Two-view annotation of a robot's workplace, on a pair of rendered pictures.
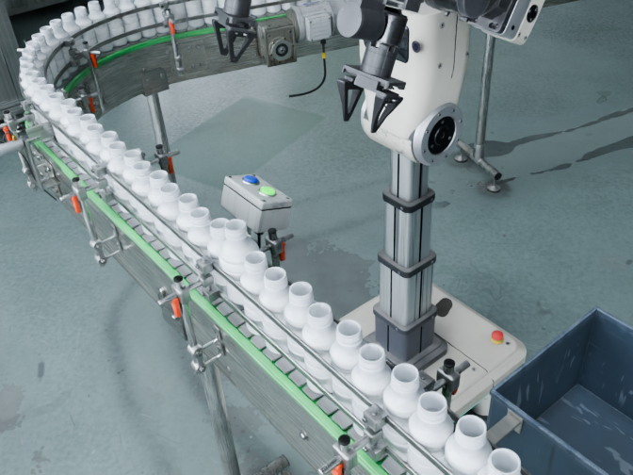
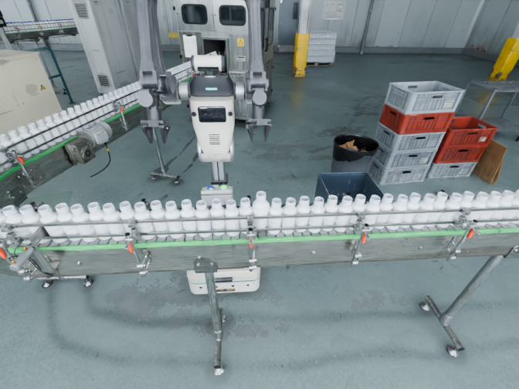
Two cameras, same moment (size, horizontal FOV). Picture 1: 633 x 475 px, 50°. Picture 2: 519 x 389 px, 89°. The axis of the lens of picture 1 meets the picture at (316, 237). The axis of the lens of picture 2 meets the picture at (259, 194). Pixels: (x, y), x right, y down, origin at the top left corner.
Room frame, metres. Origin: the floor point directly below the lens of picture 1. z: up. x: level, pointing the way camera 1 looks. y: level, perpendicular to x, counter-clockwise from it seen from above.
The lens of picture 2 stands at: (0.53, 0.84, 1.80)
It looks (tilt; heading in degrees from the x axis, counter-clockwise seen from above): 36 degrees down; 302
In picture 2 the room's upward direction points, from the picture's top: 1 degrees clockwise
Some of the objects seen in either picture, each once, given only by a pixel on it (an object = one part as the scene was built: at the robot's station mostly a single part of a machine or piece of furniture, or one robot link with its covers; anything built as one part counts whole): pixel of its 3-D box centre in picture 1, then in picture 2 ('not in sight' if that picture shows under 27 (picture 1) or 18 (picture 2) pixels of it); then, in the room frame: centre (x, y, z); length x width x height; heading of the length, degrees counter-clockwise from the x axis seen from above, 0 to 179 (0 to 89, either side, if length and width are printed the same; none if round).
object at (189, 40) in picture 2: not in sight; (190, 45); (3.92, -2.52, 1.22); 0.23 x 0.04 x 0.32; 18
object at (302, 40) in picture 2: not in sight; (300, 55); (4.06, -7.02, 0.55); 0.40 x 0.40 x 1.10; 36
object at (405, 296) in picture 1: (405, 304); not in sight; (1.52, -0.25, 0.45); 0.13 x 0.13 x 0.40; 36
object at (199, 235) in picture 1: (206, 247); (232, 218); (1.05, 0.21, 1.08); 0.06 x 0.06 x 0.17
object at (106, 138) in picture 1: (117, 166); (130, 219); (1.38, 0.45, 1.08); 0.06 x 0.06 x 0.17
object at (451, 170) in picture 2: not in sight; (442, 162); (0.08, -3.06, 0.11); 0.61 x 0.41 x 0.22; 39
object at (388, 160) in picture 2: not in sight; (401, 152); (0.58, -2.56, 0.33); 0.61 x 0.41 x 0.22; 43
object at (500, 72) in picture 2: not in sight; (507, 60); (-1.04, -10.04, 0.55); 0.40 x 0.40 x 1.10; 36
